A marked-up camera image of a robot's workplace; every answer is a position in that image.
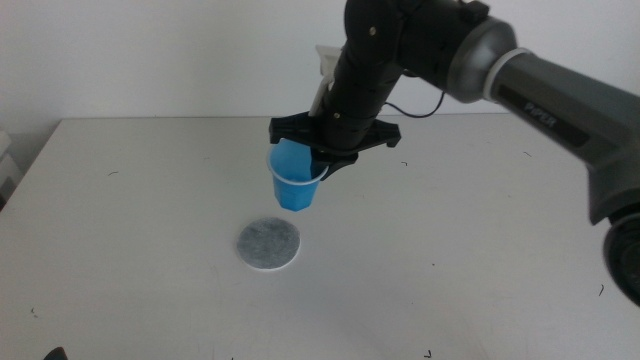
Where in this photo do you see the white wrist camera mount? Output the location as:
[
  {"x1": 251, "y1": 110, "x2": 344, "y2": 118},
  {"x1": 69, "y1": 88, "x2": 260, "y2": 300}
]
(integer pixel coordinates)
[{"x1": 308, "y1": 44, "x2": 344, "y2": 118}]

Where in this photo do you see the blue plastic cup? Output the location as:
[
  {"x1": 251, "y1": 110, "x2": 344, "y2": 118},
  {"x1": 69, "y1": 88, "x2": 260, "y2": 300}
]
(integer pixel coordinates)
[{"x1": 266, "y1": 138, "x2": 330, "y2": 213}]

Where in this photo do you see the round grey cup mat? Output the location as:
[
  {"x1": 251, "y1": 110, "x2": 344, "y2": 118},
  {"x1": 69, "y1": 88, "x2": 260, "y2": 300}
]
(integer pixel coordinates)
[{"x1": 234, "y1": 215, "x2": 302, "y2": 272}]

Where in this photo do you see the thin black cable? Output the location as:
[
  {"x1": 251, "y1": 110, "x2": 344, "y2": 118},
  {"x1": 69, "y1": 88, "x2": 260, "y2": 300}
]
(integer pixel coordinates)
[{"x1": 383, "y1": 91, "x2": 446, "y2": 120}]

